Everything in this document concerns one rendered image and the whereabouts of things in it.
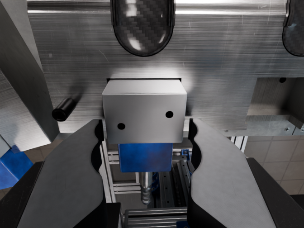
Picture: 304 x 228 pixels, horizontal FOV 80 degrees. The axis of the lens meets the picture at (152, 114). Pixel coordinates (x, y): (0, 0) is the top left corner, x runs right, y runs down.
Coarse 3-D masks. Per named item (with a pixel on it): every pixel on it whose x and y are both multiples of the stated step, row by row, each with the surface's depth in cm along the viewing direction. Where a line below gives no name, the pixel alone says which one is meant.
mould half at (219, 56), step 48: (48, 0) 11; (96, 0) 11; (192, 0) 11; (240, 0) 11; (48, 48) 12; (96, 48) 12; (192, 48) 12; (240, 48) 12; (96, 96) 13; (192, 96) 14; (240, 96) 14
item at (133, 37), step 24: (120, 0) 11; (144, 0) 11; (168, 0) 11; (288, 0) 11; (120, 24) 11; (144, 24) 12; (168, 24) 11; (288, 24) 11; (144, 48) 12; (288, 48) 12
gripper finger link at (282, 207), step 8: (248, 160) 8; (256, 168) 8; (256, 176) 8; (264, 176) 8; (264, 184) 7; (272, 184) 7; (264, 192) 7; (272, 192) 7; (280, 192) 7; (264, 200) 7; (272, 200) 7; (280, 200) 7; (288, 200) 7; (272, 208) 6; (280, 208) 6; (288, 208) 6; (296, 208) 6; (272, 216) 6; (280, 216) 6; (288, 216) 6; (296, 216) 6; (280, 224) 6; (288, 224) 6; (296, 224) 6
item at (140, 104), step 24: (120, 96) 11; (144, 96) 11; (168, 96) 11; (120, 120) 11; (144, 120) 11; (168, 120) 11; (120, 144) 14; (144, 144) 14; (168, 144) 14; (120, 168) 15; (144, 168) 15; (168, 168) 15; (144, 192) 18
